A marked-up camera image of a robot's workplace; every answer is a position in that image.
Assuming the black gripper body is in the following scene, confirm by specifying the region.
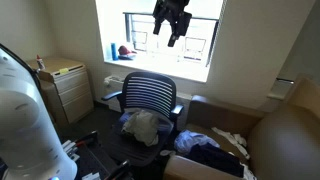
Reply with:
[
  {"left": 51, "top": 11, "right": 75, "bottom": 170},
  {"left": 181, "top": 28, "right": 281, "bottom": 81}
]
[{"left": 152, "top": 0, "right": 193, "bottom": 38}]

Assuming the black cloth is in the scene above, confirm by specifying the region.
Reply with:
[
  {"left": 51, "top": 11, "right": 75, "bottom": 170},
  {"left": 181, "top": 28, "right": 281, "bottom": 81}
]
[{"left": 186, "top": 142, "right": 246, "bottom": 178}]

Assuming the black office chair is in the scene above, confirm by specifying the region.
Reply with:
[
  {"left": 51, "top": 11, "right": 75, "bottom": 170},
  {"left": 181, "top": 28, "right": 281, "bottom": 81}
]
[{"left": 100, "top": 70, "right": 185, "bottom": 168}]

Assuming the gray crumpled cloth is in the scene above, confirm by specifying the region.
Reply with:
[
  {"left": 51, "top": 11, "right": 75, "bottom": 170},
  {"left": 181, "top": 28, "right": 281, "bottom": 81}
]
[{"left": 120, "top": 109, "right": 160, "bottom": 148}]

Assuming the white cloth strip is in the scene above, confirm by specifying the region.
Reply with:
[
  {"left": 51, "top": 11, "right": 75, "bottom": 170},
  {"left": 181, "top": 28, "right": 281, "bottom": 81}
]
[{"left": 211, "top": 126, "right": 251, "bottom": 161}]

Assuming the white crumpled cloth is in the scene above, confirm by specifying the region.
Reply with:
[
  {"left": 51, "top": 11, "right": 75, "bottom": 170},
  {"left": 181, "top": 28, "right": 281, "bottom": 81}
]
[{"left": 242, "top": 163, "right": 258, "bottom": 180}]

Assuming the red cap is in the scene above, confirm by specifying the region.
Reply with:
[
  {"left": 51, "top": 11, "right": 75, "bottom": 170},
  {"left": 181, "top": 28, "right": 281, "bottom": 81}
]
[{"left": 117, "top": 44, "right": 138, "bottom": 61}]

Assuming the blue water bottle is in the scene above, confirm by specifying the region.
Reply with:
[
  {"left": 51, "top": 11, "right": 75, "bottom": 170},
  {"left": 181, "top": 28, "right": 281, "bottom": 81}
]
[{"left": 110, "top": 42, "right": 120, "bottom": 62}]

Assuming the wooden drawer cabinet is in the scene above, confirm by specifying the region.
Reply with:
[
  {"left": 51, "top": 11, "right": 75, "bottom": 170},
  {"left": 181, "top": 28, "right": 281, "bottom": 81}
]
[{"left": 26, "top": 56, "right": 95, "bottom": 128}]

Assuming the red white bottle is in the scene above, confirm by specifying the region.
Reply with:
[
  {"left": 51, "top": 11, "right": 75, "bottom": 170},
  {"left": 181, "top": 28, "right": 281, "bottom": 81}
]
[{"left": 35, "top": 54, "right": 46, "bottom": 72}]

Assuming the black perforated robot table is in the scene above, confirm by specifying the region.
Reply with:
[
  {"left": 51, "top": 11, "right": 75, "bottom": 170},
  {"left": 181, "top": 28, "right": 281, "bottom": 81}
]
[{"left": 61, "top": 130, "right": 134, "bottom": 180}]

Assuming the brown armchair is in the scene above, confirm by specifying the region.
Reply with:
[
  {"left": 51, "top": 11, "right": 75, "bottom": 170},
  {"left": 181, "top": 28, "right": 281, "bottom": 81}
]
[{"left": 163, "top": 74, "right": 320, "bottom": 180}]

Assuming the red handled tool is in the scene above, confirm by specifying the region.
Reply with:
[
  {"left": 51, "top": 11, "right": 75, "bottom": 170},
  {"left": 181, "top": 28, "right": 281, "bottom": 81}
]
[{"left": 74, "top": 137, "right": 96, "bottom": 147}]

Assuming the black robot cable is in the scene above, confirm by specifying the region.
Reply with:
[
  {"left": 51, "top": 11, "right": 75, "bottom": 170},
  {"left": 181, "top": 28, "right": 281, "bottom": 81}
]
[{"left": 0, "top": 43, "right": 43, "bottom": 96}]

